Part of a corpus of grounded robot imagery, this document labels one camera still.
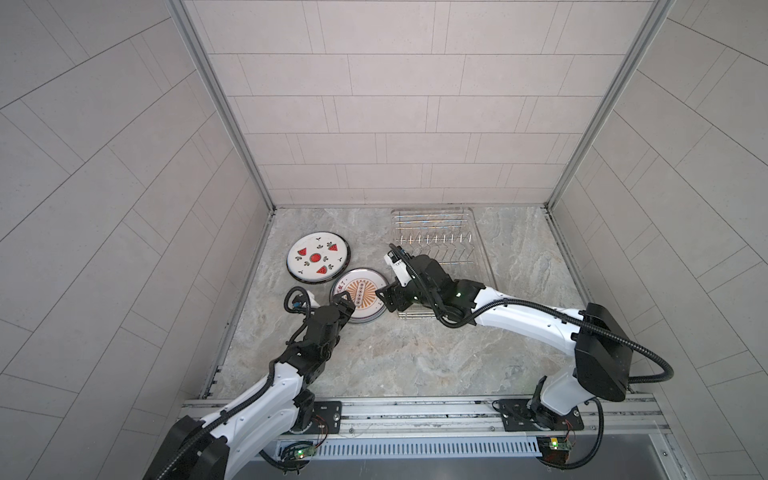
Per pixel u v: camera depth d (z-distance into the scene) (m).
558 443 0.69
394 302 0.68
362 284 0.91
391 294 0.68
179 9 0.70
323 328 0.60
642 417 0.72
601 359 0.43
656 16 0.71
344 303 0.75
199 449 0.39
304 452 0.65
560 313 0.46
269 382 0.52
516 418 0.71
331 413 0.72
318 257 0.98
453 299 0.57
